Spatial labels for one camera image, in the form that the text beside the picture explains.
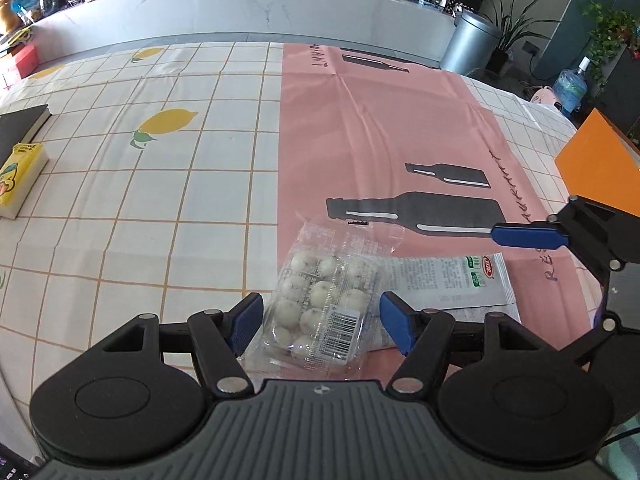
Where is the clear tray of white balls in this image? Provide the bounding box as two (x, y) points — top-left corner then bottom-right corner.
(260, 221), (407, 367)

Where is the long-leaf potted plant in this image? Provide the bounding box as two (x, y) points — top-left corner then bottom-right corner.
(479, 0), (562, 79)

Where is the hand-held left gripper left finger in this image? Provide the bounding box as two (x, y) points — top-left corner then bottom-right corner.
(92, 291), (266, 396)

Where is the pink printed placemat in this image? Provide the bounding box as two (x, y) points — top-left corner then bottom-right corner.
(276, 41), (610, 377)

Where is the pink plastic object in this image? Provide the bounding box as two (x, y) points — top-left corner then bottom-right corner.
(529, 86), (564, 112)

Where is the yellow tissue box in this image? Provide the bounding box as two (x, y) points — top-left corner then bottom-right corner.
(0, 142), (51, 222)

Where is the orange cardboard box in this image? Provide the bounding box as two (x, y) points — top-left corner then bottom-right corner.
(553, 107), (640, 213)

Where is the dark device with lights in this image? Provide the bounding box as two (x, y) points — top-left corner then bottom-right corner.
(0, 441), (40, 480)

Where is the trailing vine plant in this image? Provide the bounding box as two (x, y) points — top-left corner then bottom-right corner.
(570, 0), (640, 92)

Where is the marble tv cabinet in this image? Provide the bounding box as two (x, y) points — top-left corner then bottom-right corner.
(0, 0), (459, 69)

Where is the black book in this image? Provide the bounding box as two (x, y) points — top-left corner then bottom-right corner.
(0, 104), (54, 162)

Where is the red shoe box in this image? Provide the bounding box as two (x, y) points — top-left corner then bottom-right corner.
(0, 42), (41, 89)

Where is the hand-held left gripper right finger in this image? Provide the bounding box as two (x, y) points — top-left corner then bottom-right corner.
(378, 290), (566, 396)

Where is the silver trash can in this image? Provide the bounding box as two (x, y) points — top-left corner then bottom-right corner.
(439, 9), (502, 79)

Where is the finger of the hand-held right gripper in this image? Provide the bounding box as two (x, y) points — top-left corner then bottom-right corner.
(489, 194), (640, 273)
(565, 310), (626, 376)

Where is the white snack packet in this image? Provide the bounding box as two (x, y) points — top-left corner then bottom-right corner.
(377, 252), (522, 352)

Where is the large blue water bottle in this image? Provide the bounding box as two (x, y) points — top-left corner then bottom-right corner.
(552, 56), (592, 114)

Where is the brown round vase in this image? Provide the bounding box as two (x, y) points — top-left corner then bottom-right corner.
(0, 0), (26, 32)

